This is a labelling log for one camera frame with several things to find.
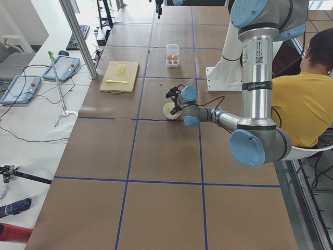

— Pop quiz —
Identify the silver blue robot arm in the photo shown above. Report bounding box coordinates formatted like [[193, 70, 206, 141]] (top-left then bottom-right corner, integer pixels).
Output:
[[166, 1, 309, 167]]

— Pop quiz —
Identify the clear plastic egg box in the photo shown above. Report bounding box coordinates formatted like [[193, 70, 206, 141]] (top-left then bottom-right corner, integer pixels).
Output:
[[165, 44, 180, 68]]

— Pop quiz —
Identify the yellow plastic knife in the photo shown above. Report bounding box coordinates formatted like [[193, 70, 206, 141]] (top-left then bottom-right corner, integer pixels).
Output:
[[106, 80, 129, 84]]

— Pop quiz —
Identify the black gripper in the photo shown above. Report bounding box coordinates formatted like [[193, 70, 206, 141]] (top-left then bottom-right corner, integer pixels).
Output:
[[165, 84, 185, 115]]

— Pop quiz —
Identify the person in yellow shirt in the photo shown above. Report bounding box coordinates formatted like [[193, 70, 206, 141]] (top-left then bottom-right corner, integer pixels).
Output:
[[271, 28, 332, 148]]

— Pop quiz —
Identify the red object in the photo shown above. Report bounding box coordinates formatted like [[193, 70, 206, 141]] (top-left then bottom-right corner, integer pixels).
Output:
[[1, 223, 33, 243]]

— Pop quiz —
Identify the black computer mouse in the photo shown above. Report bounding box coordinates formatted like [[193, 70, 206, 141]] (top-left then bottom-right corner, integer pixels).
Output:
[[58, 50, 69, 56]]

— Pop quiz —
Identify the black keyboard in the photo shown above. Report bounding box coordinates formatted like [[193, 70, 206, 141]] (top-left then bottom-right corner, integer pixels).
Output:
[[66, 24, 91, 51]]

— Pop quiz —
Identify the grey office chair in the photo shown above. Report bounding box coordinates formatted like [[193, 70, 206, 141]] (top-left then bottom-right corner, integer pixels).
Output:
[[1, 35, 36, 84]]

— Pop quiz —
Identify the blue teach pendant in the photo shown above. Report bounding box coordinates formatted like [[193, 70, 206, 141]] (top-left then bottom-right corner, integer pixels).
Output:
[[42, 55, 80, 82], [1, 76, 41, 105]]

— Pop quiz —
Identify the white bowl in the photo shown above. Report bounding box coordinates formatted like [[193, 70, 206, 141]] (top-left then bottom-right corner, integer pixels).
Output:
[[162, 102, 182, 120]]

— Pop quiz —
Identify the folded dark umbrella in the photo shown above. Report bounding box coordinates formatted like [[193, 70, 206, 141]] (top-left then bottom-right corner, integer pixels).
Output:
[[0, 197, 32, 218]]

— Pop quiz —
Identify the white chair seat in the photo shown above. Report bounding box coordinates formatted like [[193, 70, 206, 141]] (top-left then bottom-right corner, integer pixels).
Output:
[[281, 145, 332, 160]]

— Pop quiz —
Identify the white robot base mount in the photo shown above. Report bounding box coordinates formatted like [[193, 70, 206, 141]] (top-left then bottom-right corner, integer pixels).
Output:
[[206, 23, 242, 91]]

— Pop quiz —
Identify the aluminium frame post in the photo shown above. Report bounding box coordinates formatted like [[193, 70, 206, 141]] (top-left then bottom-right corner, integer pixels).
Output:
[[59, 0, 98, 79]]

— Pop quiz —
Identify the wooden cutting board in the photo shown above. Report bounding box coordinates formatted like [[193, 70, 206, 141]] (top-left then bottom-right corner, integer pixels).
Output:
[[100, 61, 139, 93]]

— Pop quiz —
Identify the black camera tripod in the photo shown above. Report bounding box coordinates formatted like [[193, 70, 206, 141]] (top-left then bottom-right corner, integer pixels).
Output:
[[1, 165, 52, 184]]

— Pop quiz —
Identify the reacher grabber stick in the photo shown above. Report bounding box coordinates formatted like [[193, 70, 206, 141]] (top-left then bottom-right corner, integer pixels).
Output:
[[48, 51, 78, 127]]

